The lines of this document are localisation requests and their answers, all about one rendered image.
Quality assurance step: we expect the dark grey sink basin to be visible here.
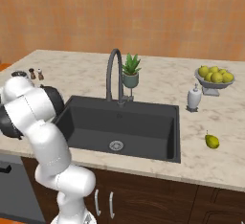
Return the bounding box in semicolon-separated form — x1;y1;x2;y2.
52;95;182;165

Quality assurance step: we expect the dark grey sink faucet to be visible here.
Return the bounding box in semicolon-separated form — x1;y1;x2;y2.
105;48;135;108

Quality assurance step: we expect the silver sink drain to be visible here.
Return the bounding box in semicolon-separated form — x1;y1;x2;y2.
108;140;125;152

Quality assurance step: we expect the green pear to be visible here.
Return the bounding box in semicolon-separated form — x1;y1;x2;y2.
204;129;221;150

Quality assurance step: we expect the green plant in grey pot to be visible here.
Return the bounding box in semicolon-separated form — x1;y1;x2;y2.
122;53;143;89

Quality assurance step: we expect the white soap dispenser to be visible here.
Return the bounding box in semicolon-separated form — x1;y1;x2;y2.
186;82;203;113

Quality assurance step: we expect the white salt shaker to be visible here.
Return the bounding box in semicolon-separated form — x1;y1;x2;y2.
36;68;45;81

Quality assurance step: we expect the grey fruit bowl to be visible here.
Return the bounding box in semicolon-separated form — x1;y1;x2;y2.
194;68;236;98

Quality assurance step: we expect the dark wood cupboard door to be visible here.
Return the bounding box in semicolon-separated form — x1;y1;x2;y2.
188;185;245;224
20;156;108;224
94;169;199;224

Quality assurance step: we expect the grey dishwasher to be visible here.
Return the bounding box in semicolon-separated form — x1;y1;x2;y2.
0;152;47;224

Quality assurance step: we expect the silver cupboard handle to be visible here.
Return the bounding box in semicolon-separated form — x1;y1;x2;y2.
94;189;102;217
108;190;116;220

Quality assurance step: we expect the black dishwasher handle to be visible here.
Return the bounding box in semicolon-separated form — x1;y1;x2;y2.
0;165;13;175

